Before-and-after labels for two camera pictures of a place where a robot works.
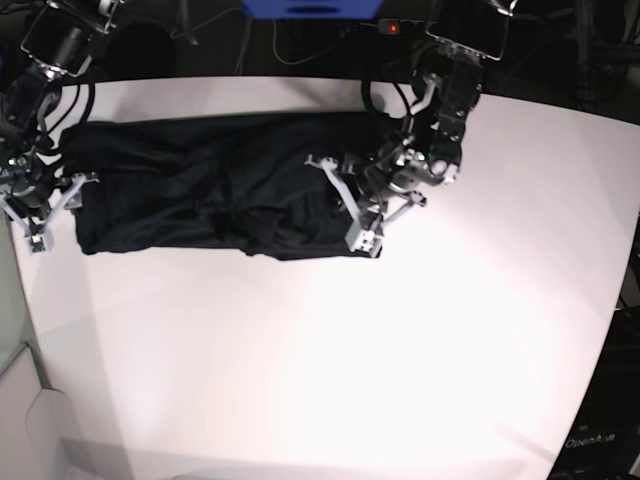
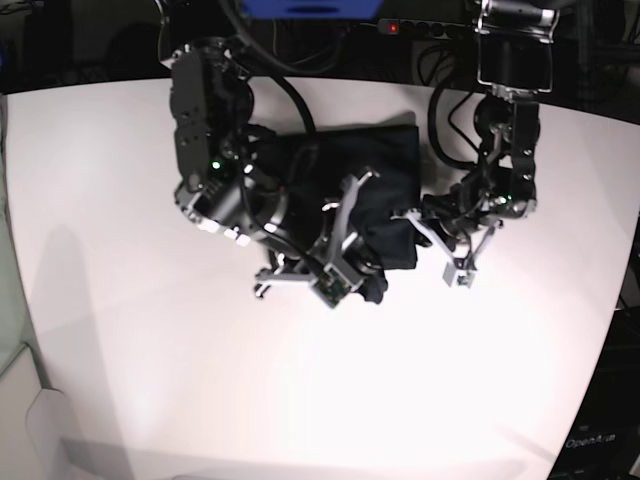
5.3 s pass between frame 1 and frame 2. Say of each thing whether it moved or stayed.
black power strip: stayed
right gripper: moved
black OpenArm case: stayed
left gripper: moved
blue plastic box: stayed
